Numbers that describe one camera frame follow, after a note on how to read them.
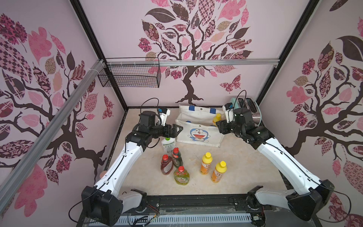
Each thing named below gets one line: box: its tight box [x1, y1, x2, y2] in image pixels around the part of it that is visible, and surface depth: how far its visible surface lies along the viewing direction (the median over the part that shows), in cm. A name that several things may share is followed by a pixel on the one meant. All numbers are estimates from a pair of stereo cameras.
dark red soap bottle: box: [160, 154, 174, 175], surface depth 76 cm
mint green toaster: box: [230, 96, 263, 127], surface depth 98 cm
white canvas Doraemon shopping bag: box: [175, 104, 226, 148], surface depth 92 cm
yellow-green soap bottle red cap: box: [173, 165, 191, 186], surface depth 74 cm
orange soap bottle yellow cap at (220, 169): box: [211, 160, 228, 184], surface depth 68 cm
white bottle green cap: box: [161, 137, 176, 156], surface depth 85 cm
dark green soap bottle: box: [172, 147, 184, 168], surface depth 77 cm
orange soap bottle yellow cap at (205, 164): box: [199, 151, 214, 175], surface depth 71 cm
